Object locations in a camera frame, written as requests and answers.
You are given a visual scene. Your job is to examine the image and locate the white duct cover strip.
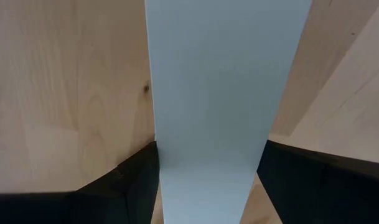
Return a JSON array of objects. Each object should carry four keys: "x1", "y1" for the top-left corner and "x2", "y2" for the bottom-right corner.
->
[{"x1": 144, "y1": 0, "x2": 313, "y2": 224}]

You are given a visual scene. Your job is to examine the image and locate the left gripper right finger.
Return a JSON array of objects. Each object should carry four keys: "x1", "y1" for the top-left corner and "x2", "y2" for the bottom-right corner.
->
[{"x1": 256, "y1": 139, "x2": 379, "y2": 224}]

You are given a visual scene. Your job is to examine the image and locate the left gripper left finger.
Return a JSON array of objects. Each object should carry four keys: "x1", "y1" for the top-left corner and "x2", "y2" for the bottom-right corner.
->
[{"x1": 0, "y1": 141, "x2": 161, "y2": 224}]

